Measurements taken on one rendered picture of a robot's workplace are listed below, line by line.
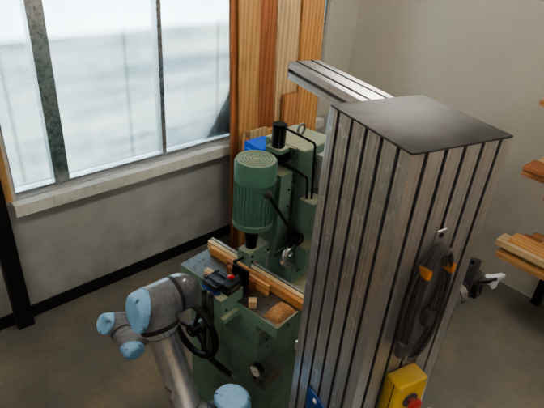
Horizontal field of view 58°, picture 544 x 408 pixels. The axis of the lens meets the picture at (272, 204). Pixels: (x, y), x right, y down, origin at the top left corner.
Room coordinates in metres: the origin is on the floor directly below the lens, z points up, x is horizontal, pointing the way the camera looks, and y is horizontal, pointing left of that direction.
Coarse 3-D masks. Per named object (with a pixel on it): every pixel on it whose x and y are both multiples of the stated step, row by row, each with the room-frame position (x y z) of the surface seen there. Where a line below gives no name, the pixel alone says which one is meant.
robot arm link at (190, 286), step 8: (176, 280) 1.11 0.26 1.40; (184, 280) 1.11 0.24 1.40; (192, 280) 1.13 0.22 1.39; (184, 288) 1.09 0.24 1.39; (192, 288) 1.11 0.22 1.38; (200, 288) 1.15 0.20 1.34; (192, 296) 1.09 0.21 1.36; (200, 296) 1.15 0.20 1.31; (192, 304) 1.09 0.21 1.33; (184, 312) 1.20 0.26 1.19
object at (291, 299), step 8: (216, 248) 1.92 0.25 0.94; (216, 256) 1.89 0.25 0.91; (224, 256) 1.86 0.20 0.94; (240, 264) 1.80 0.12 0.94; (256, 272) 1.75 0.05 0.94; (272, 288) 1.67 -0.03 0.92; (280, 288) 1.66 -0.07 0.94; (280, 296) 1.64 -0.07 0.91; (288, 296) 1.62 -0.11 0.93; (296, 296) 1.61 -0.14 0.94; (296, 304) 1.59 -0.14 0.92
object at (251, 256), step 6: (258, 240) 1.82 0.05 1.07; (264, 240) 1.83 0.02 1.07; (240, 246) 1.77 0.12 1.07; (258, 246) 1.78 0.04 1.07; (264, 246) 1.79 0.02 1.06; (240, 252) 1.74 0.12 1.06; (246, 252) 1.73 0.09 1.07; (252, 252) 1.73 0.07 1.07; (258, 252) 1.76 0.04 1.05; (246, 258) 1.72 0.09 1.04; (252, 258) 1.73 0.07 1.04; (258, 258) 1.76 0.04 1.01; (246, 264) 1.72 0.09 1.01; (252, 264) 1.73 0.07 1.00
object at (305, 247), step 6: (306, 240) 1.84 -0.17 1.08; (300, 246) 1.79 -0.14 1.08; (306, 246) 1.79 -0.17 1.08; (300, 252) 1.79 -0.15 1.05; (306, 252) 1.77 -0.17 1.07; (294, 258) 1.80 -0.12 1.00; (300, 258) 1.78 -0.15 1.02; (306, 258) 1.77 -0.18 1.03; (294, 264) 1.80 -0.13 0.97; (300, 264) 1.78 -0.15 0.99; (306, 264) 1.77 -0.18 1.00
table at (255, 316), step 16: (208, 256) 1.90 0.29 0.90; (192, 272) 1.77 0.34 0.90; (224, 272) 1.78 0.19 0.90; (240, 304) 1.58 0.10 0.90; (272, 304) 1.59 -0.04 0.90; (288, 304) 1.60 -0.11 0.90; (224, 320) 1.51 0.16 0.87; (256, 320) 1.52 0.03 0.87; (288, 320) 1.51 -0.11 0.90; (272, 336) 1.46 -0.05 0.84
